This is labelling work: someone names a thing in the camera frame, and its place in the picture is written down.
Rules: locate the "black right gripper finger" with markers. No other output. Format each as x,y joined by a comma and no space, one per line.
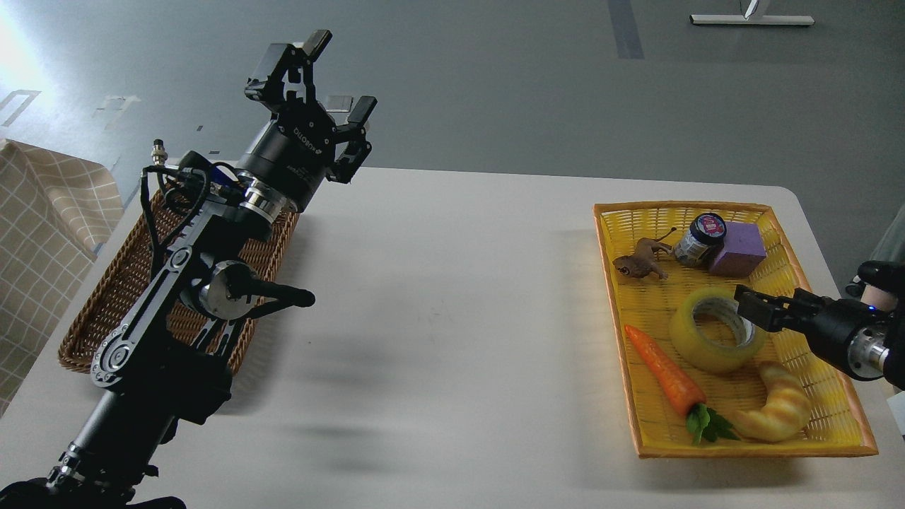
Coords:
770,313

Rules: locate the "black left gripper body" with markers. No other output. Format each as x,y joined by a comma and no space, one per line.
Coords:
294,152

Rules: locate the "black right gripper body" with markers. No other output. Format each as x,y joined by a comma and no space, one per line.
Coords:
847,334

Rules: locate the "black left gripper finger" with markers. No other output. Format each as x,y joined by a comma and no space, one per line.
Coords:
353,134
283,79

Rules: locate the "yellow tape roll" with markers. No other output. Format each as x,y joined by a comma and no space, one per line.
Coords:
704,352

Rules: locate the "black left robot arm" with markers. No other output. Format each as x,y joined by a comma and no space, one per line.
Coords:
168,359

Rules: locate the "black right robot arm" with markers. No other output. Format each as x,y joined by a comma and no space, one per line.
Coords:
888,278

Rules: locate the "purple block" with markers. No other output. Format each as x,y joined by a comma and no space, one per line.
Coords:
741,252

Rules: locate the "toy croissant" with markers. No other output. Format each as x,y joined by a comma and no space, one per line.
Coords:
786,412

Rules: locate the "person in grey clothes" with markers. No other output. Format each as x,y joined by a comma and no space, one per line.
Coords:
890,248

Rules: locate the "small dark jar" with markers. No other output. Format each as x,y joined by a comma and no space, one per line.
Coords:
705,233

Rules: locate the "yellow plastic basket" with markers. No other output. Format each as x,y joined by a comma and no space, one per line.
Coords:
698,380

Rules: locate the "orange toy carrot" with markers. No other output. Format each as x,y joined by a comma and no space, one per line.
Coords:
682,393

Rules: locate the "brown toy frog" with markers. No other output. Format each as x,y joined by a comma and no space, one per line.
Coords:
644,259

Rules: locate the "brown wicker basket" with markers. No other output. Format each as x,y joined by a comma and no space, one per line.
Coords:
127,276

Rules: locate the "beige checkered cloth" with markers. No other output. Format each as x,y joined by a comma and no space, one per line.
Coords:
56,211

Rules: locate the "white stand base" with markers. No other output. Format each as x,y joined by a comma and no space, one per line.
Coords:
753,13

